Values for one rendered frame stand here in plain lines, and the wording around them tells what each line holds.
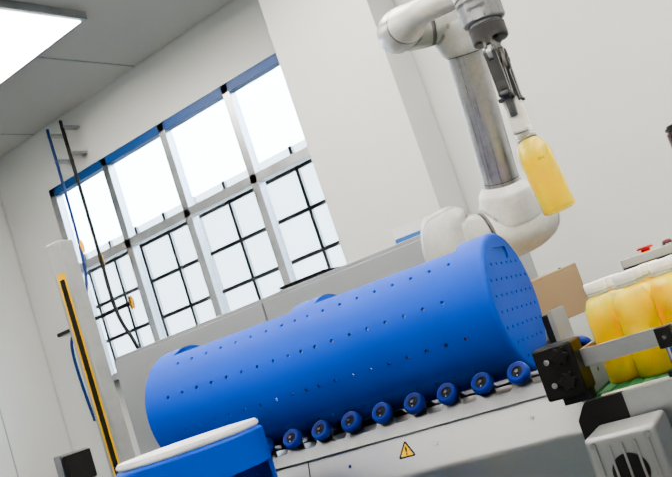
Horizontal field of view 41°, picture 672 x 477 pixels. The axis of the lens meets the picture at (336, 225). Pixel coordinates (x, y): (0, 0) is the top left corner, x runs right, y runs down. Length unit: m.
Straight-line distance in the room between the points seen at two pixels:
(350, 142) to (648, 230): 1.60
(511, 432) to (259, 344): 0.57
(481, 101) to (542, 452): 1.08
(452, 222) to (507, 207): 0.16
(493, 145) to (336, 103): 2.56
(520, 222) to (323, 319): 0.82
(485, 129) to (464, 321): 0.88
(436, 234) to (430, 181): 2.21
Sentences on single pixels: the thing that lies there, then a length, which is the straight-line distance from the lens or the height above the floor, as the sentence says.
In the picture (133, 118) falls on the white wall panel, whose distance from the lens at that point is 6.46.
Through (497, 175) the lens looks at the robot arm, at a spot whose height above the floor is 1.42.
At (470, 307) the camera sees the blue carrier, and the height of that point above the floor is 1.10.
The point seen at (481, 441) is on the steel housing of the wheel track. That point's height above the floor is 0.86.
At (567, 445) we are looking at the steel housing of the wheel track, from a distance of 1.72.
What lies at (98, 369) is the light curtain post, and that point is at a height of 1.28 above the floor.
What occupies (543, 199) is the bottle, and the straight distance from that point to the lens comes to 1.80.
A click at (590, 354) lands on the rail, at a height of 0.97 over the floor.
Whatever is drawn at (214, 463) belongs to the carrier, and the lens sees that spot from 1.65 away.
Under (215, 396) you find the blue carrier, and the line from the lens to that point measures 2.02.
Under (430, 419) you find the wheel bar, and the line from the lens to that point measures 1.81.
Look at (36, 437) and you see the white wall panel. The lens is 7.24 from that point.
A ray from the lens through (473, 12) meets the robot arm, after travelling 1.87.
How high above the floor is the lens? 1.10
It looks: 8 degrees up
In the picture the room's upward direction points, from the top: 19 degrees counter-clockwise
